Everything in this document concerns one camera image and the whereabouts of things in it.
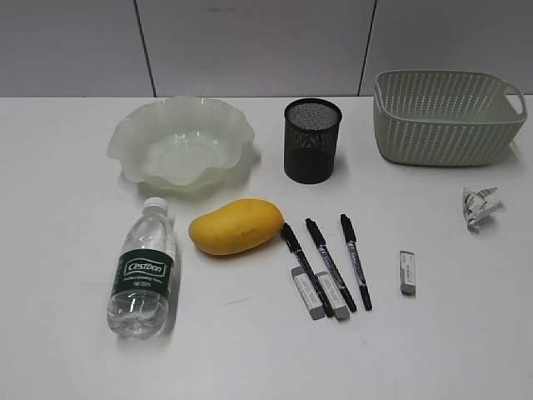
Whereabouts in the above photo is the yellow mango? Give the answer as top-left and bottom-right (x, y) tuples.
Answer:
(189, 198), (284, 256)

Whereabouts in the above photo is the black marker pen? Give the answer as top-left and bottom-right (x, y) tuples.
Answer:
(306, 218), (356, 313)
(340, 214), (373, 311)
(281, 222), (334, 318)

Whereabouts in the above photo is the grey white eraser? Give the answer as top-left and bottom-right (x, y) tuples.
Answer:
(316, 271), (350, 321)
(399, 250), (416, 296)
(291, 267), (326, 321)

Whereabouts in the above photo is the clear water bottle green label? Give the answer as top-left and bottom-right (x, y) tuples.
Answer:
(107, 197), (177, 339)

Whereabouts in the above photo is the waste paper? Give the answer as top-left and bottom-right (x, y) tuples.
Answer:
(462, 187), (504, 230)

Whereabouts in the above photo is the black mesh pen holder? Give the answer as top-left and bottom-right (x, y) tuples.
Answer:
(283, 97), (342, 184)

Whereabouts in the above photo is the frosted green wavy plate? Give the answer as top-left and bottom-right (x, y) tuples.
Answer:
(107, 95), (255, 192)

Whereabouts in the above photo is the pale green plastic basket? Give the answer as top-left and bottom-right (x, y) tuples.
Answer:
(373, 70), (528, 168)

